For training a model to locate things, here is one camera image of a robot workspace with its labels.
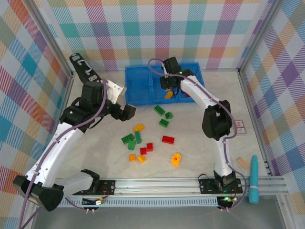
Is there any yellow round lego piece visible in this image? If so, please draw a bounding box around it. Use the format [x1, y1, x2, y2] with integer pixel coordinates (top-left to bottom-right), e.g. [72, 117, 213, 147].
[171, 152, 182, 167]

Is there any blue three-compartment bin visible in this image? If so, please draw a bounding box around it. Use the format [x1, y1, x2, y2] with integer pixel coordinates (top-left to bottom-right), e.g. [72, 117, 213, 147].
[124, 62, 205, 105]

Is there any black briefcase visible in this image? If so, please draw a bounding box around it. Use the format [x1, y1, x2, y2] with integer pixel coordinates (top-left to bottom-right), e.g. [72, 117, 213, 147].
[69, 52, 103, 84]

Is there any playing card box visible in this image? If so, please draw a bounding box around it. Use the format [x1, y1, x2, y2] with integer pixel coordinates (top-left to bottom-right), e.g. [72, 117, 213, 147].
[234, 120, 247, 136]

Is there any small wooden block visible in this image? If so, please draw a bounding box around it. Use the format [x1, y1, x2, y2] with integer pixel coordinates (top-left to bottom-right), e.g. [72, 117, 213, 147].
[235, 156, 250, 170]

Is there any teal cylindrical tool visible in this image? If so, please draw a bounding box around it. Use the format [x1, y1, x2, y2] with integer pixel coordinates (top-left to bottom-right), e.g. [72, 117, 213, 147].
[247, 155, 260, 205]

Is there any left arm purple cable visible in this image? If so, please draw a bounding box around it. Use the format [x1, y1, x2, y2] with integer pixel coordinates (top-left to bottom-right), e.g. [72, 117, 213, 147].
[18, 78, 108, 229]

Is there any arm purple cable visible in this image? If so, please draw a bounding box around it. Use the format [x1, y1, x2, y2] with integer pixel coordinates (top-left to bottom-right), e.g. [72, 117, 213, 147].
[147, 58, 247, 213]
[18, 78, 108, 229]

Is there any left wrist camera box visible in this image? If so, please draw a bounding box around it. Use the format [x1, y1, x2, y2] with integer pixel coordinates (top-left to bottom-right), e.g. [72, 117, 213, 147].
[106, 80, 126, 104]

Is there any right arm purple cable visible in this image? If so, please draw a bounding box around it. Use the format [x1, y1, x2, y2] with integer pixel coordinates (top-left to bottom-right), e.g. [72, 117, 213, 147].
[147, 58, 247, 213]

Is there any aluminium frame post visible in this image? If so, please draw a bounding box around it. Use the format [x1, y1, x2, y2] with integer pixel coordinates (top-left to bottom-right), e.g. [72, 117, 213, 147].
[23, 0, 74, 78]
[238, 0, 285, 72]

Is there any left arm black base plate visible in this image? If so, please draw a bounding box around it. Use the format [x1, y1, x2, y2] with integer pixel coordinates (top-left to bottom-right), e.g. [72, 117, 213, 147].
[72, 179, 117, 197]

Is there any aluminium mounting rail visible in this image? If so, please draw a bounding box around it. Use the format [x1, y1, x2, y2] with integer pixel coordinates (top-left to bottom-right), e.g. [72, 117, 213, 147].
[26, 176, 289, 198]

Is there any grey slotted cable duct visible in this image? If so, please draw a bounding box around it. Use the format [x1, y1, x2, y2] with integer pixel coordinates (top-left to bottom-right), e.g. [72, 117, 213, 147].
[38, 199, 219, 208]

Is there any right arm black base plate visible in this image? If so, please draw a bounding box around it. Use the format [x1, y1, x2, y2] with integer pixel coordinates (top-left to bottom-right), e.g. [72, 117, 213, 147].
[198, 177, 244, 195]

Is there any green lit wire connector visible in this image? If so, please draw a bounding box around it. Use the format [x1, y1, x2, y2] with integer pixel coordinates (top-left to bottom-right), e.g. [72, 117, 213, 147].
[220, 195, 239, 203]

